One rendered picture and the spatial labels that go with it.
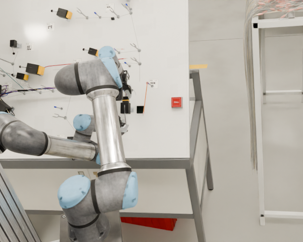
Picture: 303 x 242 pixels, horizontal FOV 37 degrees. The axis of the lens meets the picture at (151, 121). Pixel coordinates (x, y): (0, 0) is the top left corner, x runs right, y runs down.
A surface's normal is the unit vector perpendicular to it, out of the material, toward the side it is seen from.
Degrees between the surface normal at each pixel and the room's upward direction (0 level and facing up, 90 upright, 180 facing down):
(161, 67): 46
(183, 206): 90
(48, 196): 90
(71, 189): 7
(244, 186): 0
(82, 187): 8
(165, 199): 90
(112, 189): 39
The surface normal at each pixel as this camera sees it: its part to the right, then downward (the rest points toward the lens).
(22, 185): -0.18, 0.62
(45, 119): -0.25, -0.10
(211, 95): -0.17, -0.78
